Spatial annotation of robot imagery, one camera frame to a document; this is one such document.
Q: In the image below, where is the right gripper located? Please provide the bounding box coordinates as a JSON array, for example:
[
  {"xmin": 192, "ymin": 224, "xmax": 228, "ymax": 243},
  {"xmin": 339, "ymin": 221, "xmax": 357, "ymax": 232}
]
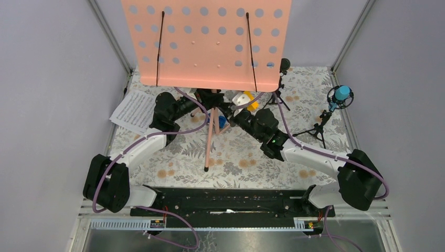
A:
[{"xmin": 217, "ymin": 103, "xmax": 264, "ymax": 143}]

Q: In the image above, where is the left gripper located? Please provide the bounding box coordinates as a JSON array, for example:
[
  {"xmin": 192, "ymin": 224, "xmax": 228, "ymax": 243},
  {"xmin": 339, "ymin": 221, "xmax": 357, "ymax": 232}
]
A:
[{"xmin": 171, "ymin": 85, "xmax": 225, "ymax": 122}]

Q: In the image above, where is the pink music stand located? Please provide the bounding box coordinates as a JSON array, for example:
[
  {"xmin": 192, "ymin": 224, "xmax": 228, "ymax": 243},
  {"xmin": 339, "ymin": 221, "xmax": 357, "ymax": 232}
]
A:
[{"xmin": 120, "ymin": 0, "xmax": 293, "ymax": 173}]

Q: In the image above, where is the sheet music page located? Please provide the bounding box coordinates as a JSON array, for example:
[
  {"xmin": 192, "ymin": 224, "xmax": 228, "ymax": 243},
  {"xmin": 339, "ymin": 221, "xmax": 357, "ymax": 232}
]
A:
[{"xmin": 109, "ymin": 90, "xmax": 156, "ymax": 135}]

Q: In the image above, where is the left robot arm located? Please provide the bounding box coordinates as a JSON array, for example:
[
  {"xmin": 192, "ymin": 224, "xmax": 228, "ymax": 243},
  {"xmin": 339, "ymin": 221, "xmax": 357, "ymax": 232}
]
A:
[{"xmin": 83, "ymin": 89, "xmax": 224, "ymax": 216}]

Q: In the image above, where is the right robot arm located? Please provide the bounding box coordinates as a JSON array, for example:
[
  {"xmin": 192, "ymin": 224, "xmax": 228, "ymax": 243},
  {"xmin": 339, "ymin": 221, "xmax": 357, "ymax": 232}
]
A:
[{"xmin": 218, "ymin": 102, "xmax": 389, "ymax": 216}]

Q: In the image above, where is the yellow toy block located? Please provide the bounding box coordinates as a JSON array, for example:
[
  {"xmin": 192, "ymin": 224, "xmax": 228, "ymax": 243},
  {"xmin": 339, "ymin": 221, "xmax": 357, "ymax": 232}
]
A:
[{"xmin": 243, "ymin": 91, "xmax": 259, "ymax": 112}]

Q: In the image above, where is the blue toy car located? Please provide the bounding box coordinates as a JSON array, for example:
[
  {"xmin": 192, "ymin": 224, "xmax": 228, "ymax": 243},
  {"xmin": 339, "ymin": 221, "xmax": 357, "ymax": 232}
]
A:
[{"xmin": 212, "ymin": 115, "xmax": 227, "ymax": 130}]

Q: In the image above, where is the floral table cloth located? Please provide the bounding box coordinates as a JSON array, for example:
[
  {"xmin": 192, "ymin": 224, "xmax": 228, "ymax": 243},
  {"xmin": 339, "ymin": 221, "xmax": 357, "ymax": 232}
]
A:
[{"xmin": 130, "ymin": 67, "xmax": 334, "ymax": 189}]

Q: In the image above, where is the black microphone on tripod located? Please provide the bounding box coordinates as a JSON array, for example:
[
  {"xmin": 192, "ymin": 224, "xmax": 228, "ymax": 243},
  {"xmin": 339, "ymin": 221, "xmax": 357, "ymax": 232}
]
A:
[{"xmin": 263, "ymin": 58, "xmax": 291, "ymax": 111}]

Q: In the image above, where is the blue microphone on tripod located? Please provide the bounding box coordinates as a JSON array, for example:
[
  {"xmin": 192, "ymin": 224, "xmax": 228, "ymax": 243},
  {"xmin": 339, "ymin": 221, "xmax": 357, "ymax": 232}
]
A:
[{"xmin": 292, "ymin": 85, "xmax": 354, "ymax": 149}]

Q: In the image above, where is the black right page holder wire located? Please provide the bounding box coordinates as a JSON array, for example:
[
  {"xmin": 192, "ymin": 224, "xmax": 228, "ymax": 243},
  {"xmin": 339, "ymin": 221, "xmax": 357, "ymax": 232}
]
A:
[{"xmin": 245, "ymin": 12, "xmax": 258, "ymax": 93}]

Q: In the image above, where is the black page holder wire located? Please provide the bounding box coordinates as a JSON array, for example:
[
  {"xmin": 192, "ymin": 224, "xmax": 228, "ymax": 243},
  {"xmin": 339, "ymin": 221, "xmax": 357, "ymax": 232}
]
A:
[
  {"xmin": 245, "ymin": 12, "xmax": 258, "ymax": 93},
  {"xmin": 155, "ymin": 11, "xmax": 165, "ymax": 87}
]

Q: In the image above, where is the black left page holder wire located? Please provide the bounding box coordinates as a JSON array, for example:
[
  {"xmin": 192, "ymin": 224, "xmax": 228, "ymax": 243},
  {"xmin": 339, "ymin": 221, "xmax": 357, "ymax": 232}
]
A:
[{"xmin": 155, "ymin": 11, "xmax": 165, "ymax": 87}]

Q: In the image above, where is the white slotted cable duct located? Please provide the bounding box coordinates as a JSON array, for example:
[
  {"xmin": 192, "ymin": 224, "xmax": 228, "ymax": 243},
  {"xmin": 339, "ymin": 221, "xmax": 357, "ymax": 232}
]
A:
[{"xmin": 90, "ymin": 218, "xmax": 314, "ymax": 232}]

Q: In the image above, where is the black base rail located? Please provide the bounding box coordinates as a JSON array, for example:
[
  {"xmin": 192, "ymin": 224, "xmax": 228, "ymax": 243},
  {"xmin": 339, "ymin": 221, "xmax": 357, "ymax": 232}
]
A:
[{"xmin": 152, "ymin": 187, "xmax": 325, "ymax": 223}]

